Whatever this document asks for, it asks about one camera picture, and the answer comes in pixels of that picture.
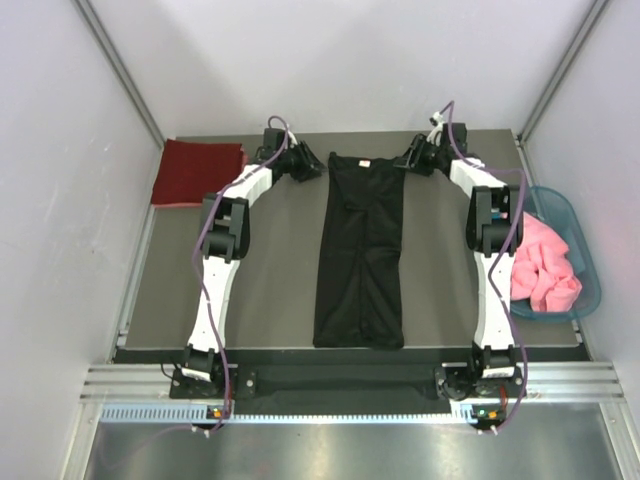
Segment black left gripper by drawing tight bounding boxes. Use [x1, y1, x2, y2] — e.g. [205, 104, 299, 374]
[278, 139, 327, 182]

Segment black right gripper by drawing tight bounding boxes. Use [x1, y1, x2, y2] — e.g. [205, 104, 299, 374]
[394, 135, 446, 177]

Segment black t shirt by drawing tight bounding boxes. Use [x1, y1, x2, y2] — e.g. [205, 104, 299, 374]
[313, 153, 405, 350]

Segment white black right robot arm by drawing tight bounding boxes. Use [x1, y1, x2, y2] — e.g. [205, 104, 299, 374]
[394, 134, 523, 401]

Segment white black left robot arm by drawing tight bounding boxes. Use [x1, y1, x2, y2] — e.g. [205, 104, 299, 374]
[181, 129, 324, 401]

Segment folded dark red t shirt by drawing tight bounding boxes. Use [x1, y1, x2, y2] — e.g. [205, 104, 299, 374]
[151, 140, 246, 207]

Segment teal plastic laundry basket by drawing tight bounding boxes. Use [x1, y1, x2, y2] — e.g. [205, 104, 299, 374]
[511, 186, 602, 323]

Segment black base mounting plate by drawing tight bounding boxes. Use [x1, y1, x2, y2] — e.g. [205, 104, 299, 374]
[169, 348, 522, 414]

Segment right aluminium corner post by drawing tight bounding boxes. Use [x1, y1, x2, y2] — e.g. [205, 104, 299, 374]
[517, 0, 614, 146]

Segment aluminium corner post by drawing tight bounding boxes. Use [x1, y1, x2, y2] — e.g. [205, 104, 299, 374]
[71, 0, 165, 149]
[517, 0, 614, 146]

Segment left aluminium corner post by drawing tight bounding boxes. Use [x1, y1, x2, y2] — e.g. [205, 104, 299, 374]
[71, 0, 165, 149]

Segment grey slotted cable duct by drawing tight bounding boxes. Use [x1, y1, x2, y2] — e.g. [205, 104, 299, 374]
[100, 403, 498, 425]

